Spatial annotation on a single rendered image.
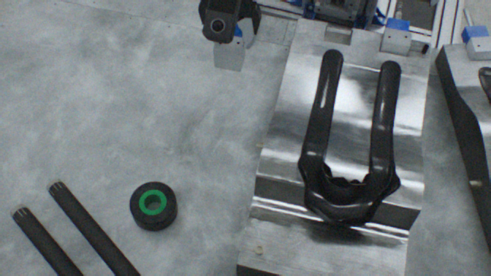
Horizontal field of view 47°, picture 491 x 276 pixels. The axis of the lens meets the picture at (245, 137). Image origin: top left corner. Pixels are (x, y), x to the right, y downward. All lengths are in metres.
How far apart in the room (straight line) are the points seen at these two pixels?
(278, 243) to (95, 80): 0.51
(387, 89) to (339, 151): 0.19
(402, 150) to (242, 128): 0.31
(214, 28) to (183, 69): 0.32
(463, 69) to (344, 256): 0.46
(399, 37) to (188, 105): 0.42
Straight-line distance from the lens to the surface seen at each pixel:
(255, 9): 0.93
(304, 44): 1.10
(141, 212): 0.99
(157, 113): 1.12
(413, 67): 1.11
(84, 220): 0.98
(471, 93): 1.15
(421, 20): 2.14
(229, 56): 1.01
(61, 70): 1.22
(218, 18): 0.86
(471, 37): 1.21
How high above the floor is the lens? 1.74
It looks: 60 degrees down
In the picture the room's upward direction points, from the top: 2 degrees clockwise
